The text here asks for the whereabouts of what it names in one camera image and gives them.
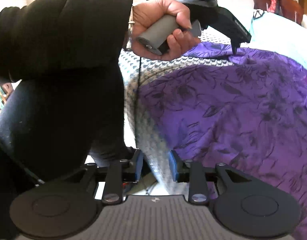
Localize purple floral garment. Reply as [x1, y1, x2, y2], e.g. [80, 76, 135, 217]
[140, 42, 307, 239]

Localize black sleeved left forearm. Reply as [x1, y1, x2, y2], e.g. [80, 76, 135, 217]
[0, 0, 133, 84]

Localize person's left hand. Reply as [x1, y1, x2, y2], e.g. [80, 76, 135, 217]
[132, 0, 200, 61]

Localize blue printed sofa back cover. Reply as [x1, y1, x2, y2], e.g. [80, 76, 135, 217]
[249, 9, 307, 70]

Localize person's dark trouser legs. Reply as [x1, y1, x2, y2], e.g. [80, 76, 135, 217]
[0, 63, 131, 239]

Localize dark wooden chair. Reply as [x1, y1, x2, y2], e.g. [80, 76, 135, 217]
[256, 0, 304, 25]

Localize houndstooth sofa seat cover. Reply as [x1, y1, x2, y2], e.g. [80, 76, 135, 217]
[118, 26, 238, 197]

